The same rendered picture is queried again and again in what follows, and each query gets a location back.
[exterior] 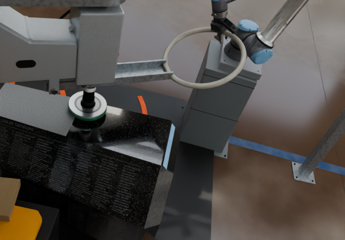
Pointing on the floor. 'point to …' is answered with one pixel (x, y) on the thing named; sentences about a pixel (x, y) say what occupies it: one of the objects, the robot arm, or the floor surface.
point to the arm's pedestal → (215, 105)
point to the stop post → (319, 152)
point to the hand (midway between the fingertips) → (224, 40)
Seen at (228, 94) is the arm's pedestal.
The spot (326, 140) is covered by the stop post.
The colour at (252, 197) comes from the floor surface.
